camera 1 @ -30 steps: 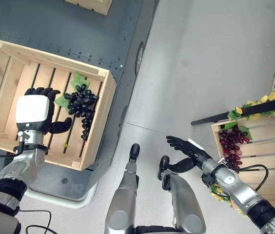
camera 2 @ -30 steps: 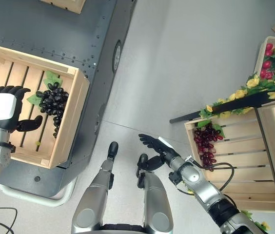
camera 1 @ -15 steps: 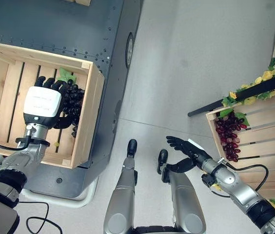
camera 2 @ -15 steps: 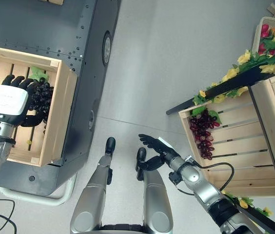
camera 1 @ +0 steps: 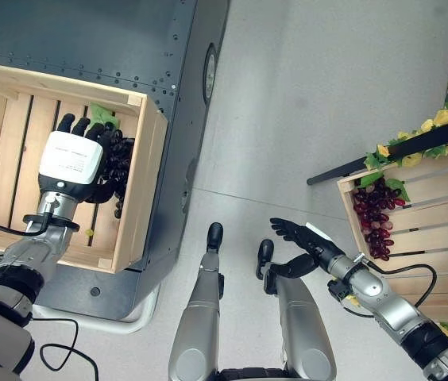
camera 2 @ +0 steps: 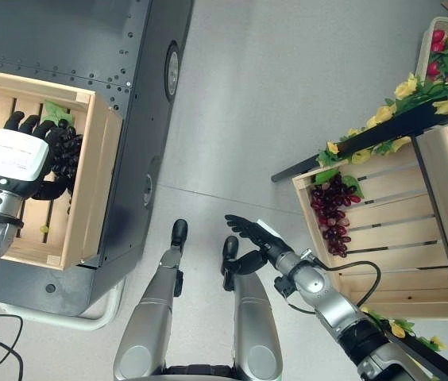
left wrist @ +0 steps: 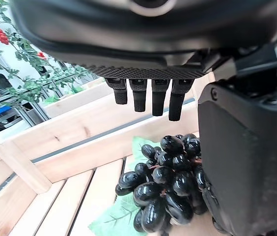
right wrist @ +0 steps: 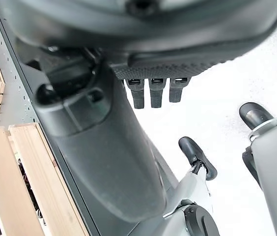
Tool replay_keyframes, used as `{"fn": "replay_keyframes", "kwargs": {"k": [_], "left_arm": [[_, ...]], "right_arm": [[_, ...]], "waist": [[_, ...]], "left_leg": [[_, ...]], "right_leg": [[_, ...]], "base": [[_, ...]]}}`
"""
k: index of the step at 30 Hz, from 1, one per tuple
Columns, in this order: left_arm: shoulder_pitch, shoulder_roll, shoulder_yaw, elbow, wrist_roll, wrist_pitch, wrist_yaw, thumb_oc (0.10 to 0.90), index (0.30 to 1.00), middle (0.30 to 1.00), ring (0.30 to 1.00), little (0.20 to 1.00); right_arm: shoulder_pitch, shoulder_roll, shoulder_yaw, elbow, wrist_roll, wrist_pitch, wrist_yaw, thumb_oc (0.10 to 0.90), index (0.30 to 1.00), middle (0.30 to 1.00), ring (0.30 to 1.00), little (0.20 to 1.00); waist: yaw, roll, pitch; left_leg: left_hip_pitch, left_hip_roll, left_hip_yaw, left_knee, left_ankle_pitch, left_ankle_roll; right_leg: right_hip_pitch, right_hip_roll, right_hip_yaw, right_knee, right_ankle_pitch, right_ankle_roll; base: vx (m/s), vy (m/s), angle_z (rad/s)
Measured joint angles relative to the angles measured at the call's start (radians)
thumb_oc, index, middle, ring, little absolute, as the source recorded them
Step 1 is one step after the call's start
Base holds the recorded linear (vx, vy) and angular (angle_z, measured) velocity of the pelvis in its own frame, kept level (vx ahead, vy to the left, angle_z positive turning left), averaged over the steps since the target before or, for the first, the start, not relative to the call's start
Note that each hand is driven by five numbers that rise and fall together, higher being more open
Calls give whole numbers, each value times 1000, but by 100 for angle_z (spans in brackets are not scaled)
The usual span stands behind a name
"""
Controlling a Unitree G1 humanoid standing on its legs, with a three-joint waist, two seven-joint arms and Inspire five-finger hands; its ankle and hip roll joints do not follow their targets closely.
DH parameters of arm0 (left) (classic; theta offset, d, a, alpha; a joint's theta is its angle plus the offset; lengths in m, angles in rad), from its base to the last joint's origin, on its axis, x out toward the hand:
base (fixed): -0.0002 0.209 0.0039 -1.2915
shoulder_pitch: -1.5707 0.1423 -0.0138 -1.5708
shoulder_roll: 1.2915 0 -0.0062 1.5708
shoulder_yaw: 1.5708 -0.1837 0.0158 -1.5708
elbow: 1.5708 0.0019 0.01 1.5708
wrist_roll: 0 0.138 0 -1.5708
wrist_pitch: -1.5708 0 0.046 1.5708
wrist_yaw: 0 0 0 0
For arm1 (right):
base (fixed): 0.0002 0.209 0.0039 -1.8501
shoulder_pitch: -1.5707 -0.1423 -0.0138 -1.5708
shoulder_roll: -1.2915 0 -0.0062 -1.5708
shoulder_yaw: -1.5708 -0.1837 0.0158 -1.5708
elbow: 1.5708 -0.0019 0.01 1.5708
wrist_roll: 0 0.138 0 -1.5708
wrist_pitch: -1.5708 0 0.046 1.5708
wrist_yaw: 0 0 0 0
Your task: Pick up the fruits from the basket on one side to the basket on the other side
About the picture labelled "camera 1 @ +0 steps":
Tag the red grape bunch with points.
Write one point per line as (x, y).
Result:
(375, 216)

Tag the yellow flower garland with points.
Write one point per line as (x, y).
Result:
(442, 119)

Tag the robot right leg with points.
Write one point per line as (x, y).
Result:
(293, 317)

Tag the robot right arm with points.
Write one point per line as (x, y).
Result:
(398, 309)

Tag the black metal shelf rail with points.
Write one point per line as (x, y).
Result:
(402, 151)

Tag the wooden slatted crate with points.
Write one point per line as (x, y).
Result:
(422, 226)
(61, 166)

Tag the dark purple grape bunch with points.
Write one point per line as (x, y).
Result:
(118, 164)

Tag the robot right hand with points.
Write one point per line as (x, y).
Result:
(302, 242)

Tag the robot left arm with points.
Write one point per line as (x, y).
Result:
(13, 274)

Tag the dark grey metal cart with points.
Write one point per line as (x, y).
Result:
(136, 71)

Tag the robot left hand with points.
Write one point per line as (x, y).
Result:
(70, 160)

